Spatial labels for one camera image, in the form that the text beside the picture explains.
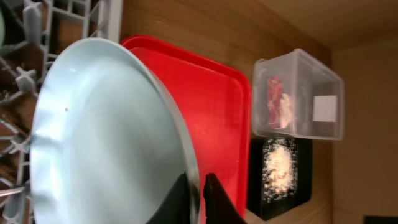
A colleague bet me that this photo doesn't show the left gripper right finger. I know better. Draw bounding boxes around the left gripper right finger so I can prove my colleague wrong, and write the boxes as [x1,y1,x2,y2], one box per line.
[203,173,246,224]

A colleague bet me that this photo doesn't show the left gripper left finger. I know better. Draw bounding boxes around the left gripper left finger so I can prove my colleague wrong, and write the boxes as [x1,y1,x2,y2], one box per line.
[147,174,190,224]

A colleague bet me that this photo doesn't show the large light blue plate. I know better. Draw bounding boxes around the large light blue plate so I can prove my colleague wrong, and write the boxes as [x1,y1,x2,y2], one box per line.
[30,38,201,224]

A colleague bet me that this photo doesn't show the white tissue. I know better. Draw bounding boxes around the white tissue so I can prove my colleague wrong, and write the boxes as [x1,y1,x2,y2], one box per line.
[280,93,293,128]

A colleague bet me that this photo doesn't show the rice and food scraps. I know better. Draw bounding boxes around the rice and food scraps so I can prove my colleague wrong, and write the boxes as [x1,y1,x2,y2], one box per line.
[261,138,299,203]

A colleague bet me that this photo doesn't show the white plastic fork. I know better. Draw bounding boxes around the white plastic fork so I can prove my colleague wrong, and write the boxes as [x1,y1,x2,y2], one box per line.
[0,187,25,197]

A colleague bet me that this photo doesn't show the grey dishwasher rack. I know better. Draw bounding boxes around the grey dishwasher rack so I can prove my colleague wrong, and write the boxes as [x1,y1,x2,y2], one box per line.
[1,0,123,224]

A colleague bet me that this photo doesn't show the black tray bin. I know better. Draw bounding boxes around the black tray bin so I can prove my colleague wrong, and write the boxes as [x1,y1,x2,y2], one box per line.
[246,137,313,220]

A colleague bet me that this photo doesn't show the red plastic tray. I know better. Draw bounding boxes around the red plastic tray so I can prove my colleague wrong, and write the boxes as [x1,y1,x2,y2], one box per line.
[121,35,251,217]

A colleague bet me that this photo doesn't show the clear plastic bin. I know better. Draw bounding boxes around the clear plastic bin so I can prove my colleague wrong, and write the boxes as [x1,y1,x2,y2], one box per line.
[252,49,345,141]

